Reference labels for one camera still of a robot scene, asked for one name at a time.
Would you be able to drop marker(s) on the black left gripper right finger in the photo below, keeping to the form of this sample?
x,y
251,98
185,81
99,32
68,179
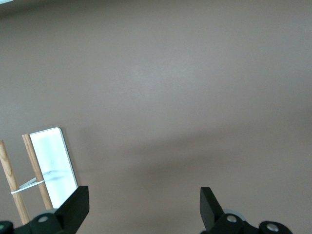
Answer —
x,y
212,214

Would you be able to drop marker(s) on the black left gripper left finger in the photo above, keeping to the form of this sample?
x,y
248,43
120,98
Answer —
x,y
73,207

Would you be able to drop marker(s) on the white rack with wooden bars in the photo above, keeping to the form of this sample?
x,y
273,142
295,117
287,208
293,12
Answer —
x,y
53,158

